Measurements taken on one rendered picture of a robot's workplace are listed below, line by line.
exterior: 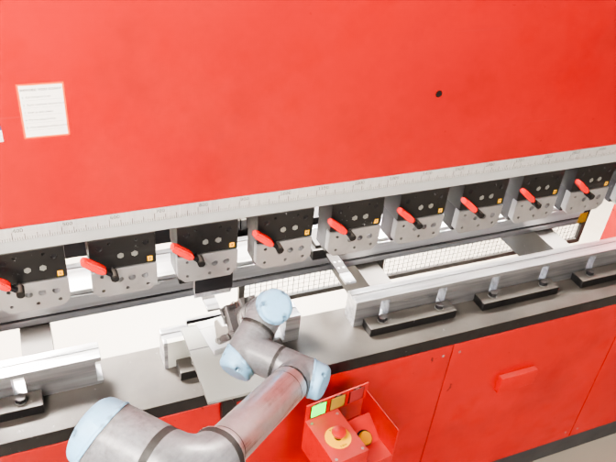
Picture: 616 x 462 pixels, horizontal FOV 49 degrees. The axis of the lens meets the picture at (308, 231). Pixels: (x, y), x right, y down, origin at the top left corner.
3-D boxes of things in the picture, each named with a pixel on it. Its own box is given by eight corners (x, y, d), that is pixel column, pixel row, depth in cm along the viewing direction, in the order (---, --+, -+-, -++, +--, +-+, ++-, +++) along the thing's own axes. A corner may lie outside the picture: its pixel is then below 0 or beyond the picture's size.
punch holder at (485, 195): (454, 234, 195) (466, 185, 186) (438, 218, 202) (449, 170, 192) (496, 226, 201) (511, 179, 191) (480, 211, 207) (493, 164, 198)
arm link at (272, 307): (251, 312, 137) (270, 278, 141) (235, 322, 147) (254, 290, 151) (282, 333, 138) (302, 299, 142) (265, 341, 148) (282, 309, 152)
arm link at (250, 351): (260, 379, 132) (286, 332, 137) (212, 357, 136) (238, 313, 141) (267, 394, 139) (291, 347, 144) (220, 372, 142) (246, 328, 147)
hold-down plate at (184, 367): (181, 381, 181) (180, 373, 179) (176, 367, 185) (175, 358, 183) (286, 357, 191) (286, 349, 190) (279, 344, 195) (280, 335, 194)
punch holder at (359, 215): (326, 257, 181) (334, 205, 172) (314, 239, 187) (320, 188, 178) (377, 248, 186) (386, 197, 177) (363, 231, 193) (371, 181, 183)
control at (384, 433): (329, 492, 181) (337, 450, 171) (301, 447, 192) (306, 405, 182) (390, 465, 190) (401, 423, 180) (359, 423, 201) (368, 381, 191)
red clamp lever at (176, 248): (175, 247, 155) (206, 263, 161) (170, 236, 158) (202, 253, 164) (170, 252, 155) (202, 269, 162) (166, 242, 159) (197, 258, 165)
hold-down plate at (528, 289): (481, 311, 215) (484, 303, 213) (472, 300, 219) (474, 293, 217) (556, 293, 226) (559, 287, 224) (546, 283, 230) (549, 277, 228)
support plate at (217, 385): (207, 405, 160) (207, 401, 160) (181, 331, 180) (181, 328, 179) (279, 387, 167) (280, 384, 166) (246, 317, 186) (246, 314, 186)
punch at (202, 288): (194, 301, 177) (194, 271, 171) (192, 295, 178) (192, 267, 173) (232, 293, 180) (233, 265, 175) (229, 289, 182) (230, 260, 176)
